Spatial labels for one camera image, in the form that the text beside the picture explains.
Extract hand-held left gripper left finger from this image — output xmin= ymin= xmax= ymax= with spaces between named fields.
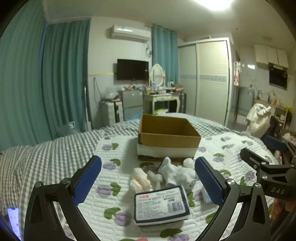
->
xmin=24 ymin=155 xmax=103 ymax=241

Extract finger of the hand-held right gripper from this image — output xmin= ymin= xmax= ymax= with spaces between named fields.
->
xmin=240 ymin=148 xmax=295 ymax=173
xmin=264 ymin=135 xmax=289 ymax=154

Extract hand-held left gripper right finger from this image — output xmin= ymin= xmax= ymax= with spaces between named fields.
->
xmin=194 ymin=157 xmax=271 ymax=241

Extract white plush toy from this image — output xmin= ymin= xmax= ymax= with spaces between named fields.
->
xmin=158 ymin=157 xmax=197 ymax=192

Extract peach sponge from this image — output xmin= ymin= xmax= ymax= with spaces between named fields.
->
xmin=129 ymin=167 xmax=152 ymax=192

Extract dark blue tissue pack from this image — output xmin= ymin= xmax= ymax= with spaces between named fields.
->
xmin=134 ymin=185 xmax=190 ymax=227

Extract small white sock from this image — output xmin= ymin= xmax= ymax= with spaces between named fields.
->
xmin=147 ymin=170 xmax=164 ymax=189

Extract brown cardboard box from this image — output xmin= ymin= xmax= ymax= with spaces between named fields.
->
xmin=137 ymin=113 xmax=201 ymax=163

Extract person's right hand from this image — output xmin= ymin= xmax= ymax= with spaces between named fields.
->
xmin=272 ymin=199 xmax=296 ymax=220

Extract small light blue packet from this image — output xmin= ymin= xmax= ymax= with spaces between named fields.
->
xmin=200 ymin=186 xmax=212 ymax=205

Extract white garment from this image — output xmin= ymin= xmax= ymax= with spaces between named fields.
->
xmin=245 ymin=103 xmax=272 ymax=138

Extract floral quilted blanket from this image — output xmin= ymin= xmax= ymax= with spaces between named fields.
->
xmin=60 ymin=133 xmax=279 ymax=241

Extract black range hood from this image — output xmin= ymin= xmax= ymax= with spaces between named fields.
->
xmin=269 ymin=62 xmax=290 ymax=90

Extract white drawer unit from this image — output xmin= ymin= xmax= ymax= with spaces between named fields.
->
xmin=101 ymin=100 xmax=123 ymax=127

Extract hanging clothes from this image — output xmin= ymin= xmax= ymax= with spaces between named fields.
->
xmin=233 ymin=60 xmax=241 ymax=86

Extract smartphone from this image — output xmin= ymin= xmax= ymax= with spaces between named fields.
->
xmin=7 ymin=207 xmax=23 ymax=241

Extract grey mini fridge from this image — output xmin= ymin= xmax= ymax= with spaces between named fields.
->
xmin=119 ymin=89 xmax=144 ymax=121

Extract white sliding wardrobe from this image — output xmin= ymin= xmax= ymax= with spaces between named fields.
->
xmin=177 ymin=38 xmax=233 ymax=127

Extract clear plastic bag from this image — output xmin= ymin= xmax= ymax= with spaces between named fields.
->
xmin=105 ymin=85 xmax=120 ymax=100

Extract white dressing table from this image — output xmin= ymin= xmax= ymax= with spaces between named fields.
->
xmin=143 ymin=92 xmax=181 ymax=115

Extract wide teal curtain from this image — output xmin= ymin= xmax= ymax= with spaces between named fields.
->
xmin=0 ymin=0 xmax=92 ymax=152

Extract oval vanity mirror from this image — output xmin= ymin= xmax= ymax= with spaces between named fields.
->
xmin=149 ymin=64 xmax=167 ymax=89

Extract narrow teal curtain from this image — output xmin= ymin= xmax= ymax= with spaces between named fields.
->
xmin=151 ymin=24 xmax=180 ymax=86

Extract ceiling light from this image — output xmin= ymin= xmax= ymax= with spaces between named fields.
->
xmin=205 ymin=0 xmax=234 ymax=11

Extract white air conditioner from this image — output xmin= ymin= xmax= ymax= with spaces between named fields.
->
xmin=109 ymin=24 xmax=151 ymax=43

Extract white wall cabinets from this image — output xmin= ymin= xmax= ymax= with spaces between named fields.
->
xmin=254 ymin=44 xmax=289 ymax=69

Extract wall television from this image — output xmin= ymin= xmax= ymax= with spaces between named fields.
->
xmin=116 ymin=59 xmax=149 ymax=81

